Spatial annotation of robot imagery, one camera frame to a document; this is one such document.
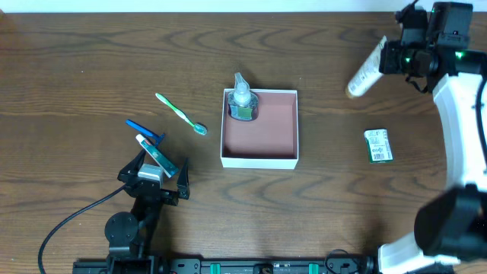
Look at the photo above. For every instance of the white lotion tube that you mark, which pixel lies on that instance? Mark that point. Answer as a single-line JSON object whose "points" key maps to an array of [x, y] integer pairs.
{"points": [[368, 74]]}

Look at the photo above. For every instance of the white box with brown interior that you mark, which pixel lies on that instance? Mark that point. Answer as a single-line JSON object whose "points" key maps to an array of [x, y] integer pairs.
{"points": [[271, 141]]}

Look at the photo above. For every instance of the blue razor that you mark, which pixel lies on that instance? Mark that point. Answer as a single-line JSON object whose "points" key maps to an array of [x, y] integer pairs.
{"points": [[146, 132]]}

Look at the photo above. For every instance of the green and white small box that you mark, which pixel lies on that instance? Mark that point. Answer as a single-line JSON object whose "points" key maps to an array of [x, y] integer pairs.
{"points": [[378, 145]]}

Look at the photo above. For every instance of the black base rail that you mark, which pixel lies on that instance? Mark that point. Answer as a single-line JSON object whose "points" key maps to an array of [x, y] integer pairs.
{"points": [[339, 264]]}

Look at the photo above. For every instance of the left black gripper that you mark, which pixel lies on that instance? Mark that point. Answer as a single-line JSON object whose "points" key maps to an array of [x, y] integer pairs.
{"points": [[154, 191]]}

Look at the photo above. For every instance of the clear soap pump bottle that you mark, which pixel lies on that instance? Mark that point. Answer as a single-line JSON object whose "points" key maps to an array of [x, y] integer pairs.
{"points": [[242, 102]]}

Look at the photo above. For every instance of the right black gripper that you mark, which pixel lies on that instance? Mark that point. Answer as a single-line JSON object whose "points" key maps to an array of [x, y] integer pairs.
{"points": [[390, 58]]}

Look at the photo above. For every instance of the green toothbrush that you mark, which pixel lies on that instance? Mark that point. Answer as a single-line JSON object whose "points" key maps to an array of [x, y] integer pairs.
{"points": [[197, 127]]}

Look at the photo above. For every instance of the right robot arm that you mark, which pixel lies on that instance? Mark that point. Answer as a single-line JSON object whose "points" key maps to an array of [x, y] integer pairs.
{"points": [[450, 229]]}

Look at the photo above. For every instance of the white green toothpaste tube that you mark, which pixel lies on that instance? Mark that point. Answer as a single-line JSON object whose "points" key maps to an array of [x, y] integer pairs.
{"points": [[168, 167]]}

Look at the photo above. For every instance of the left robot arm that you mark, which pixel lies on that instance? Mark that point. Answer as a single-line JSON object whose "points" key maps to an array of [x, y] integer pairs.
{"points": [[130, 233]]}

